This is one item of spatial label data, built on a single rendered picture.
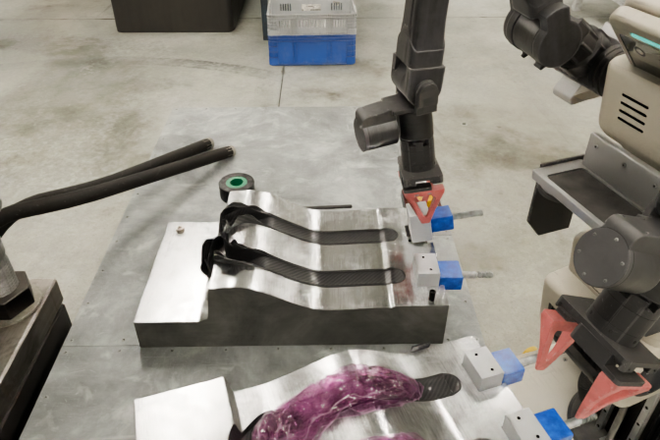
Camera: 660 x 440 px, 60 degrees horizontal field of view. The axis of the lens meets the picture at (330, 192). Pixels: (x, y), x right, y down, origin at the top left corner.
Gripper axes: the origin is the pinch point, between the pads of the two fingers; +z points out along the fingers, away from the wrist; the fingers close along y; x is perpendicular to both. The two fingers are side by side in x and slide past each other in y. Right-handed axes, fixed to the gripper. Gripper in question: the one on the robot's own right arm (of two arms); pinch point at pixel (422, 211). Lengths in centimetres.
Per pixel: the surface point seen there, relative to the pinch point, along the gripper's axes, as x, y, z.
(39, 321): -71, 7, 8
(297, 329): -23.5, 16.7, 9.1
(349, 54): -8, -307, 43
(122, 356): -52, 18, 9
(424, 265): -1.7, 11.3, 3.6
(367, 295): -11.5, 14.4, 5.8
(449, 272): 2.2, 11.4, 5.5
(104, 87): -167, -271, 33
